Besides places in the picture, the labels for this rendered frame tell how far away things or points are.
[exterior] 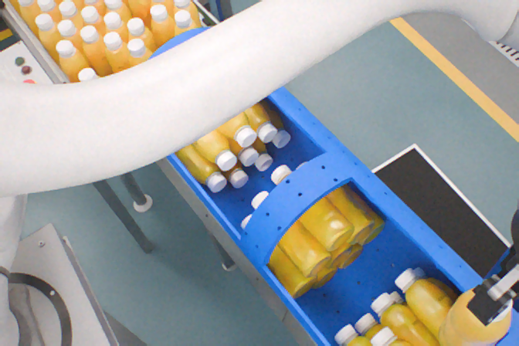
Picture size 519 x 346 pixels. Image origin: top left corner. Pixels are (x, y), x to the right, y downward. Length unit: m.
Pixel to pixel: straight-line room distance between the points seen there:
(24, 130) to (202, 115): 0.10
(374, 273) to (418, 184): 1.07
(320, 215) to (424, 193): 1.23
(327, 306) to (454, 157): 1.43
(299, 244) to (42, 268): 0.50
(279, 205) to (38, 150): 0.64
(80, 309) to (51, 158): 0.78
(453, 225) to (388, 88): 0.77
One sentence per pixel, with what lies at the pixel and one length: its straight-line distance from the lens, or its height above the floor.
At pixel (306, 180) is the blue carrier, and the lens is 0.95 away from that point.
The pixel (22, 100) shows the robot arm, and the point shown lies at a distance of 0.36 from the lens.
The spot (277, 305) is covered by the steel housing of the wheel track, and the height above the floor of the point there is 0.87.
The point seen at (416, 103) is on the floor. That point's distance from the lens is 2.59.
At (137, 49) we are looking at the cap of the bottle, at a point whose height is 1.08.
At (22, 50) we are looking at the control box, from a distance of 1.49.
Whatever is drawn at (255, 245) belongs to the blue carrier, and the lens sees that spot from 0.99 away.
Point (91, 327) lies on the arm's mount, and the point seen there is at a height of 1.08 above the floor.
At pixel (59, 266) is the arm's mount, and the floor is 1.08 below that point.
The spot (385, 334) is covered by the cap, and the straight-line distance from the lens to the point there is 0.99.
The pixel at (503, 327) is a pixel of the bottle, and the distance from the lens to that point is 0.73.
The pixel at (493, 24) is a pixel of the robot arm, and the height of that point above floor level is 1.76.
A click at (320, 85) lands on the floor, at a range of 2.62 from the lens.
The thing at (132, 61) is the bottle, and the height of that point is 1.05.
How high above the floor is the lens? 2.07
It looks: 61 degrees down
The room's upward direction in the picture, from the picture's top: 11 degrees counter-clockwise
